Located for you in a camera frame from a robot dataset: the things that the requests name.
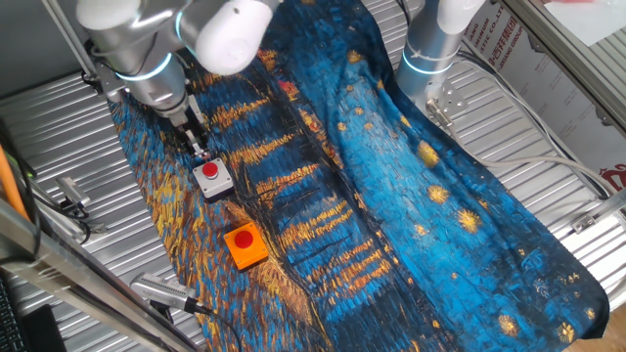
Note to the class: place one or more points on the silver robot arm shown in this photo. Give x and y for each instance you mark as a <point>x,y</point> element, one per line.
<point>230,34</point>

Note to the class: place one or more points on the white paper sheet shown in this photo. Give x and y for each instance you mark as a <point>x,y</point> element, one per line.
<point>587,19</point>

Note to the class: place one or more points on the orange tube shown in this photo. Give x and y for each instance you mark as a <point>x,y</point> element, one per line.
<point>10,181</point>

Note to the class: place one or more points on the black box device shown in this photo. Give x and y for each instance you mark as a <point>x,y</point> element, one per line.
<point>44,332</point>

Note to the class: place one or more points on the white box large red button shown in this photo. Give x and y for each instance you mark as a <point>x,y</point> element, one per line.
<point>222,183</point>

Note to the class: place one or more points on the aluminium frame beam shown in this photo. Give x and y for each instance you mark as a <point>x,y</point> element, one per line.
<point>64,29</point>
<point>58,274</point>
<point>562,49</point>

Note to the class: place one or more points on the aluminium camera bracket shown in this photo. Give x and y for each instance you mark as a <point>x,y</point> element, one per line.
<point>95,227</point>

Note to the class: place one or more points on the blue yellow painting print cloth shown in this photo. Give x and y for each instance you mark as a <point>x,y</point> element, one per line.
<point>391,195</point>

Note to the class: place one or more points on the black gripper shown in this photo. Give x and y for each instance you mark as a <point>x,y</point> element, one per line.
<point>193,128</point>

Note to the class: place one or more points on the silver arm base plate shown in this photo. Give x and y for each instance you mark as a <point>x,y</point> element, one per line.
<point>455,98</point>

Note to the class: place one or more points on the white board red print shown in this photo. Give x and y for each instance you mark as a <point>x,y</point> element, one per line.
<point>538,78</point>

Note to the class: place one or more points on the black keyboard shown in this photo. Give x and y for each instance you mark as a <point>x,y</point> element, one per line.
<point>7,322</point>

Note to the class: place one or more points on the small silver camera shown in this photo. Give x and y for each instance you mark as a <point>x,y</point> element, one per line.
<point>73,191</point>

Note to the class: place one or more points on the aluminium corner bracket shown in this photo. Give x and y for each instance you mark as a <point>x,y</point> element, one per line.
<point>587,222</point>

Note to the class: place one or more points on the orange box red mushroom button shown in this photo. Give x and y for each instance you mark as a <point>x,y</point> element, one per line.
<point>256,249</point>

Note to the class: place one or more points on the ribbed silver camera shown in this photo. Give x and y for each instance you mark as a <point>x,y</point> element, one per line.
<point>156,288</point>

